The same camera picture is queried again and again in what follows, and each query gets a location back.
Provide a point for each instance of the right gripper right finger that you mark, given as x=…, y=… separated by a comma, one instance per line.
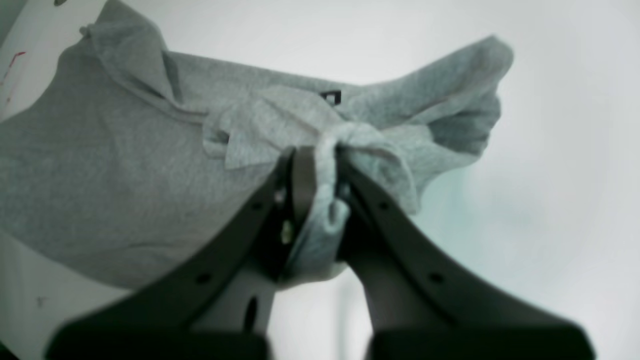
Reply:
x=424, y=305

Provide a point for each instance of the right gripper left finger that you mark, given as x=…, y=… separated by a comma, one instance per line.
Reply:
x=217, y=304

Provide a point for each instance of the grey t-shirt with black lettering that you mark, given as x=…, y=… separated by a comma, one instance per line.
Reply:
x=134, y=156

